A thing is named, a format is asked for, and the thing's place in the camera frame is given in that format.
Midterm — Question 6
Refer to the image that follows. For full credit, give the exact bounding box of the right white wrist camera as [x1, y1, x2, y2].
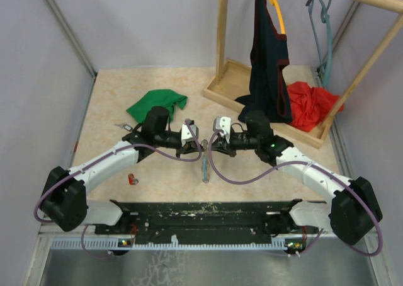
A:
[213, 117, 231, 142]

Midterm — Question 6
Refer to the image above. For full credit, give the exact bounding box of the green cloth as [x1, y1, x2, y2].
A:
[126, 89, 188, 123]

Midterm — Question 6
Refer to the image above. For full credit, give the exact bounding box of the grey-blue hanger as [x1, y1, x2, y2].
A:
[303, 0, 344, 88]

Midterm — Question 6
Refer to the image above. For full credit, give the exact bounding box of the yellow hanger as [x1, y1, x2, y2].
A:
[269, 0, 286, 35]

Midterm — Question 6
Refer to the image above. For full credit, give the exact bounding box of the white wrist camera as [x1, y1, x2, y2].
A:
[180, 119, 198, 147]
[213, 117, 231, 142]

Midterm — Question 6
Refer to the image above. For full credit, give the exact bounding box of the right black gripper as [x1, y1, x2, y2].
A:
[208, 129, 259, 158]

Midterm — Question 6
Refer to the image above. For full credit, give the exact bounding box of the red key tag with key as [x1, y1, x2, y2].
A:
[128, 173, 139, 185]

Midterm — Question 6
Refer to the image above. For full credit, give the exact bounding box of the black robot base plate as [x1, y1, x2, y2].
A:
[95, 200, 318, 245]

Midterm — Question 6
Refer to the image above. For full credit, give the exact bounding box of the aluminium rail frame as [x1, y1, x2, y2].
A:
[37, 212, 382, 252]

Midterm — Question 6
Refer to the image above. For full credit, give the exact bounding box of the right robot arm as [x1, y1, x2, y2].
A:
[208, 111, 383, 246]

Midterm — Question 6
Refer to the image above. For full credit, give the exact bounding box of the red cloth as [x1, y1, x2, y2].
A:
[287, 81, 339, 132]

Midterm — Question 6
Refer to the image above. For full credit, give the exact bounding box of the dark navy garment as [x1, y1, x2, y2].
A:
[236, 0, 292, 123]

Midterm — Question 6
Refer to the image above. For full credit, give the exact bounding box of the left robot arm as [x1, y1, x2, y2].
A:
[33, 106, 203, 234]

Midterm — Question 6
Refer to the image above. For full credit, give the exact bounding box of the wooden clothes rack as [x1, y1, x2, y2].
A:
[202, 0, 403, 149]

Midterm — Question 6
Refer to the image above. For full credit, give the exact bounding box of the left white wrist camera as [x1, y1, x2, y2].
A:
[180, 119, 198, 147]

